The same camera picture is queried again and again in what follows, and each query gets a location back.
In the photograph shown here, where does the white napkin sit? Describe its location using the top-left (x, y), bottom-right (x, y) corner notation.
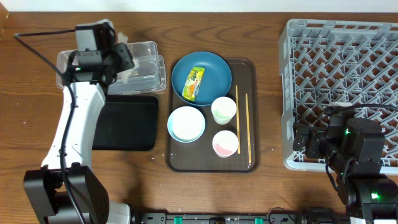
top-left (117, 32), bottom-right (139, 83)

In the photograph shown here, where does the green snack wrapper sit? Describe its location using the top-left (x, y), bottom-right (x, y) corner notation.
top-left (182, 67), bottom-right (205, 101)

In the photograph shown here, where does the white cup pink inside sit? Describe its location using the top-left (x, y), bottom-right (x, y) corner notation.
top-left (212, 130), bottom-right (239, 158)

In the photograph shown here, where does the blue plate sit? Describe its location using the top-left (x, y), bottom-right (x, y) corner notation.
top-left (171, 52), bottom-right (232, 106)

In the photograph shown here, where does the white cup green inside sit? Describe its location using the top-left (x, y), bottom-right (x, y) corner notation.
top-left (211, 96), bottom-right (237, 125)

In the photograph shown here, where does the light blue rice bowl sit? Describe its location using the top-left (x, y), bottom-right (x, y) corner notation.
top-left (167, 106), bottom-right (205, 143)

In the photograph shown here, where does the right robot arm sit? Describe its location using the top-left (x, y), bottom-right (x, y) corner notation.
top-left (292, 105), bottom-right (397, 222)

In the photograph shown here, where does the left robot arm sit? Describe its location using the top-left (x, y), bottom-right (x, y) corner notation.
top-left (24, 19), bottom-right (134, 223)

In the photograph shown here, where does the black waste tray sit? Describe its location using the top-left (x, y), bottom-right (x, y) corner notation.
top-left (93, 95), bottom-right (159, 151)

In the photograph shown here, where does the grey dishwasher rack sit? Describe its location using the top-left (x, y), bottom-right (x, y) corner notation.
top-left (279, 19), bottom-right (397, 175)

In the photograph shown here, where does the clear plastic bin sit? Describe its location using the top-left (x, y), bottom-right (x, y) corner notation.
top-left (56, 41), bottom-right (165, 102)

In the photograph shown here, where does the right wooden chopstick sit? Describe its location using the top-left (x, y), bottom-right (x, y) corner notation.
top-left (245, 93), bottom-right (252, 166)

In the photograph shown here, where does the wooden chopstick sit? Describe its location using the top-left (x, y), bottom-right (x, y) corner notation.
top-left (235, 85), bottom-right (241, 154)
top-left (245, 93), bottom-right (252, 166)

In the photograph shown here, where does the left wooden chopstick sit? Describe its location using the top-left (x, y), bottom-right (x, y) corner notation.
top-left (235, 85), bottom-right (241, 154)

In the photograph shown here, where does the brown serving tray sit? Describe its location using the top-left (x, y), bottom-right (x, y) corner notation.
top-left (165, 58), bottom-right (261, 173)

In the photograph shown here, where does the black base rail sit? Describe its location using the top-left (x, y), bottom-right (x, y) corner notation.
top-left (130, 211), bottom-right (352, 224)

